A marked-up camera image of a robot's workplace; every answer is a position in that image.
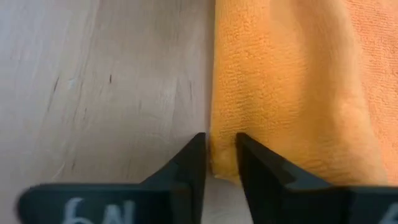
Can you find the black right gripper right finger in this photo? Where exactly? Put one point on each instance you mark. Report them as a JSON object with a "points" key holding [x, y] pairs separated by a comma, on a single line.
{"points": [[295, 205]]}

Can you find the orange microfiber towel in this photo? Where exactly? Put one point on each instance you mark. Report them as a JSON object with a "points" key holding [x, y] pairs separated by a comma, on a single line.
{"points": [[280, 77]]}

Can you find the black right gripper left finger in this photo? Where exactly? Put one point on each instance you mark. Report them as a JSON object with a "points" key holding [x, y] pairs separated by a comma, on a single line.
{"points": [[140, 205]]}

